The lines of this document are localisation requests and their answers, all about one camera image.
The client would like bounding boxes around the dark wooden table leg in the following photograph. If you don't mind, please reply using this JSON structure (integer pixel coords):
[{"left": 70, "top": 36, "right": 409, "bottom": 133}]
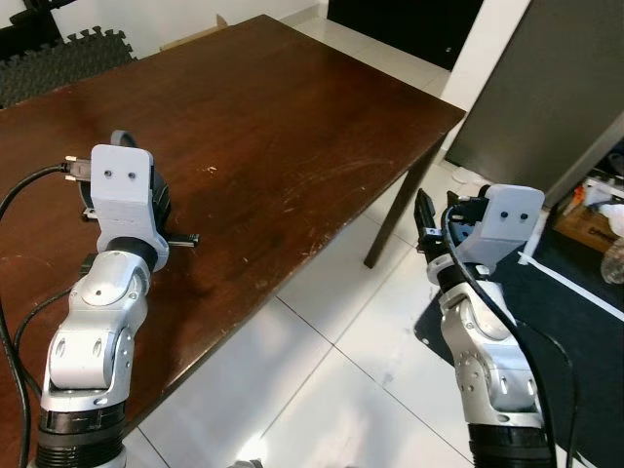
[{"left": 364, "top": 146, "right": 442, "bottom": 270}]

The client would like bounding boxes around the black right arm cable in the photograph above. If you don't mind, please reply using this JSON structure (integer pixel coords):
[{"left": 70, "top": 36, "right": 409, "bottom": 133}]
[{"left": 441, "top": 200, "right": 581, "bottom": 468}]

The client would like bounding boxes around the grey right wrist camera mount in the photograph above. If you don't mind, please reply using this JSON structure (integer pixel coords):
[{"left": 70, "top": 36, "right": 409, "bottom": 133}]
[{"left": 458, "top": 183, "right": 545, "bottom": 274}]

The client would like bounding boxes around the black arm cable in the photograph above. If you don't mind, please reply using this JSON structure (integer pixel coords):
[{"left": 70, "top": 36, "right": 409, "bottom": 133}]
[
  {"left": 0, "top": 156, "right": 94, "bottom": 468},
  {"left": 441, "top": 200, "right": 581, "bottom": 468}
]

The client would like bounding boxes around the black foam puzzle mat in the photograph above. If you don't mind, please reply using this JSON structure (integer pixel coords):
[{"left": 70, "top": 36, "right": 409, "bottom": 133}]
[{"left": 0, "top": 27, "right": 137, "bottom": 108}]

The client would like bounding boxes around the clear plastic bag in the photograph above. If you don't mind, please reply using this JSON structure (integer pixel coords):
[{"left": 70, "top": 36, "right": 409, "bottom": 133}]
[{"left": 597, "top": 237, "right": 624, "bottom": 286}]

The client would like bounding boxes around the white plastic bag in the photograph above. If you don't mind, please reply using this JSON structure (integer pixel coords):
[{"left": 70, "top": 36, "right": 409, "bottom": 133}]
[{"left": 583, "top": 198, "right": 624, "bottom": 223}]

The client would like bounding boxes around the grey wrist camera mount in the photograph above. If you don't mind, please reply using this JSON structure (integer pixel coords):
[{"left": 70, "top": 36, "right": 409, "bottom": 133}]
[
  {"left": 458, "top": 183, "right": 545, "bottom": 274},
  {"left": 90, "top": 130, "right": 172, "bottom": 272}
]

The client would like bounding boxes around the brown cardboard box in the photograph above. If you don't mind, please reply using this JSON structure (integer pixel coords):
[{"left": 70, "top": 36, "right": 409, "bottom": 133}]
[{"left": 553, "top": 180, "right": 624, "bottom": 256}]

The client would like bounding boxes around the dark grey panel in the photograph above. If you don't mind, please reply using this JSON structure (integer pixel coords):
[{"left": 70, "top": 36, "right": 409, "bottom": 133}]
[{"left": 444, "top": 0, "right": 624, "bottom": 208}]

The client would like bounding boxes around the black white-taped floor mat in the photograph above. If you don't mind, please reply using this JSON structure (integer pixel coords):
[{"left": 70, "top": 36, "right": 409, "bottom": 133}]
[{"left": 414, "top": 219, "right": 624, "bottom": 468}]

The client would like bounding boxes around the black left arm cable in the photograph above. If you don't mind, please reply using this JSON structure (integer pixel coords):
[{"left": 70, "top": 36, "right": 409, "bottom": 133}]
[{"left": 0, "top": 156, "right": 94, "bottom": 468}]

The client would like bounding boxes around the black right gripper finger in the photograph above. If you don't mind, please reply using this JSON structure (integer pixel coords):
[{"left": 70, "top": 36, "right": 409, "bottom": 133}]
[{"left": 416, "top": 189, "right": 437, "bottom": 256}]

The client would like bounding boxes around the tan cardboard piece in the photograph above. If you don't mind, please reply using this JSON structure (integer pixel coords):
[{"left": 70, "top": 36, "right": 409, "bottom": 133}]
[{"left": 159, "top": 15, "right": 232, "bottom": 52}]

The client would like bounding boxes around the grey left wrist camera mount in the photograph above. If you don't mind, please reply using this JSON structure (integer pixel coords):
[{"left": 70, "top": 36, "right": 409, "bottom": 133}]
[{"left": 90, "top": 130, "right": 172, "bottom": 272}]

